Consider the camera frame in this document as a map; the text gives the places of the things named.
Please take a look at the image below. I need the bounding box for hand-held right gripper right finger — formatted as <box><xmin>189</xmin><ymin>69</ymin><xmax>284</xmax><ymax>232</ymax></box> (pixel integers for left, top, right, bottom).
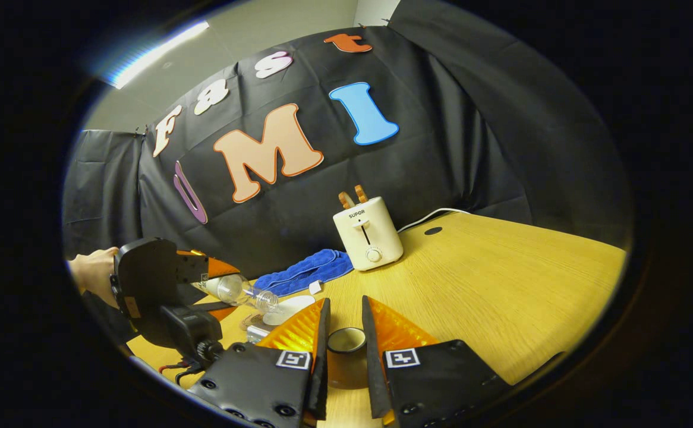
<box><xmin>361</xmin><ymin>295</ymin><xmax>511</xmax><ymax>428</ymax></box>

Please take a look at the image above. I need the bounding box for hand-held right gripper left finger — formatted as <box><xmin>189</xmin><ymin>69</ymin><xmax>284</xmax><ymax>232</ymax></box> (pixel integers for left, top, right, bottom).
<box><xmin>203</xmin><ymin>297</ymin><xmax>330</xmax><ymax>428</ymax></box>

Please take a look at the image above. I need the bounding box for clear water bottle white label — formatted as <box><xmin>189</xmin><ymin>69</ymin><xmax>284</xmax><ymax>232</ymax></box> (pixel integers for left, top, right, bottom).
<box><xmin>195</xmin><ymin>273</ymin><xmax>280</xmax><ymax>313</ymax></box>

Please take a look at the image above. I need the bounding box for pale yellow teacup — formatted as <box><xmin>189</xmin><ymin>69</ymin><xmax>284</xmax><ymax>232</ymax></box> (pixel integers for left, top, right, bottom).
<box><xmin>262</xmin><ymin>295</ymin><xmax>316</xmax><ymax>326</ymax></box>

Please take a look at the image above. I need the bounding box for pale yellow teacup lid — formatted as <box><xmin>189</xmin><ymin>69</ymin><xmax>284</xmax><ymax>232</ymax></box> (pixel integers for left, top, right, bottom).
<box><xmin>326</xmin><ymin>326</ymin><xmax>377</xmax><ymax>391</ymax></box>

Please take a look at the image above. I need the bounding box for blue towel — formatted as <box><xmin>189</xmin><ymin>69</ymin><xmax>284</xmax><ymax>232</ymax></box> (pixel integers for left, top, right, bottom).
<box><xmin>253</xmin><ymin>249</ymin><xmax>354</xmax><ymax>298</ymax></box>

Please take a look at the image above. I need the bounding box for white toaster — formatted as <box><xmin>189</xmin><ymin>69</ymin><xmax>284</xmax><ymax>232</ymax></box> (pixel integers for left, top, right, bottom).
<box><xmin>333</xmin><ymin>196</ymin><xmax>404</xmax><ymax>272</ymax></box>

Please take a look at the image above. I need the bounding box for black backdrop cloth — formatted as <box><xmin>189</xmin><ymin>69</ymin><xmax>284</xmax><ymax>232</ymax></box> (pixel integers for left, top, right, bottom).
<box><xmin>62</xmin><ymin>0</ymin><xmax>632</xmax><ymax>280</ymax></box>

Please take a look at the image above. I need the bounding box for white toaster cable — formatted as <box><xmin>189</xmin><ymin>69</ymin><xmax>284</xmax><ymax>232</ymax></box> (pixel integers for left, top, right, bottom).
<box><xmin>397</xmin><ymin>208</ymin><xmax>472</xmax><ymax>234</ymax></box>

